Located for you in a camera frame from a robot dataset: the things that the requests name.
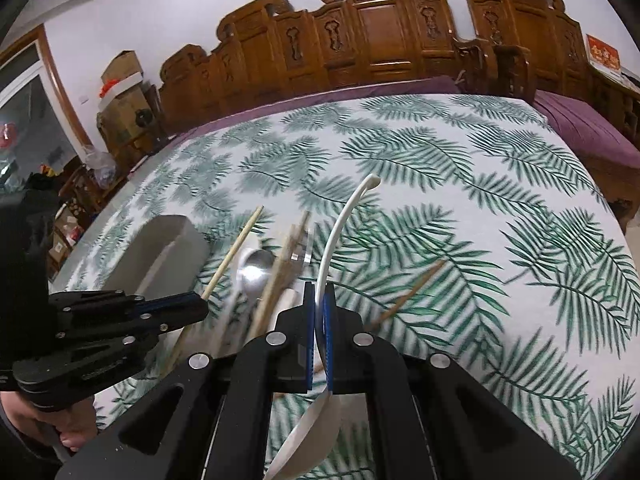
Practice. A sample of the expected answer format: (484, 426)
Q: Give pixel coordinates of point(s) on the brown wooden chopstick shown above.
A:
(269, 298)

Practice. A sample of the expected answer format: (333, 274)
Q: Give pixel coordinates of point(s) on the large steel spoon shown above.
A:
(250, 279)

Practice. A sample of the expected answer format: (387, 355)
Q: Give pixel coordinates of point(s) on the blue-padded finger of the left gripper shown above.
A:
(172, 312)

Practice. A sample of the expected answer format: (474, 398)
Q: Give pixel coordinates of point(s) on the carved wooden bench backrest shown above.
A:
(269, 52)

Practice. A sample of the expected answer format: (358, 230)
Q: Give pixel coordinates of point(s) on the carved wooden armchair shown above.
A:
(554, 40)

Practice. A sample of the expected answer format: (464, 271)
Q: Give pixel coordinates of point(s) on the steel fork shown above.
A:
(287, 288)

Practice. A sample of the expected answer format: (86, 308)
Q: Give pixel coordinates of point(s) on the clear plastic bag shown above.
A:
(103, 166)

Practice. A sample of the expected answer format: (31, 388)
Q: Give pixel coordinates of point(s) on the wooden door frame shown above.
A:
(59, 99)

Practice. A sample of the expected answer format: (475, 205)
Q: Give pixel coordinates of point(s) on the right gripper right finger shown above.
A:
(344, 364)

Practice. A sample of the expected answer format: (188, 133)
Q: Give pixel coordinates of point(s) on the purple bench cushion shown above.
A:
(434, 85)

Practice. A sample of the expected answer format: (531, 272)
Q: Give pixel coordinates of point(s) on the purple chair cushion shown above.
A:
(584, 130)

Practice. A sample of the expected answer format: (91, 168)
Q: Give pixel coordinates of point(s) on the grey rectangular utensil tray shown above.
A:
(163, 259)

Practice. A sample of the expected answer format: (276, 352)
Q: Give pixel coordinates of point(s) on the light wooden chopstick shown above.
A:
(234, 249)

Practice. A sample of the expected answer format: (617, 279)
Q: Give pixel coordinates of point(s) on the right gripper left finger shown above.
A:
(295, 363)

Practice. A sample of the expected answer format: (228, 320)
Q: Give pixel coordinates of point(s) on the person's left hand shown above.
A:
(75, 425)

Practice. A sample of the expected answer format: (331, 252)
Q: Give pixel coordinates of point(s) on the red sign board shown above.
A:
(603, 56)

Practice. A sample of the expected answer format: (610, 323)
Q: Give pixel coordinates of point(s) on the white ceramic spoon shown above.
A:
(314, 435)

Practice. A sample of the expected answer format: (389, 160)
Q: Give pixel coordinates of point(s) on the green leaf patterned tablecloth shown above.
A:
(539, 295)

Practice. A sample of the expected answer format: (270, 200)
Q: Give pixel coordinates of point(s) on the stacked cardboard boxes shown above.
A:
(125, 118)

